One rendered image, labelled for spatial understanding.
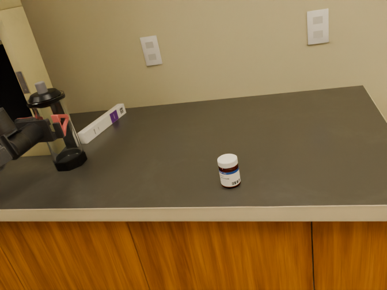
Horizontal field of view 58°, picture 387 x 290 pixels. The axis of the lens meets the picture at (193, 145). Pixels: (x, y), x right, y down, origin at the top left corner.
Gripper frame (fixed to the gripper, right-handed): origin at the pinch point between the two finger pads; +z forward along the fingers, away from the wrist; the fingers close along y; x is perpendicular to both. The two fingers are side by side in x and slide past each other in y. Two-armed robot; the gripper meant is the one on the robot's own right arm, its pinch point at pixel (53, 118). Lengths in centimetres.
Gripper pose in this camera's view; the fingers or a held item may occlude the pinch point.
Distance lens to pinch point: 112.0
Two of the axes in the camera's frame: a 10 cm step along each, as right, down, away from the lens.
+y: -9.6, 0.6, 2.8
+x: 1.8, 8.8, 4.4
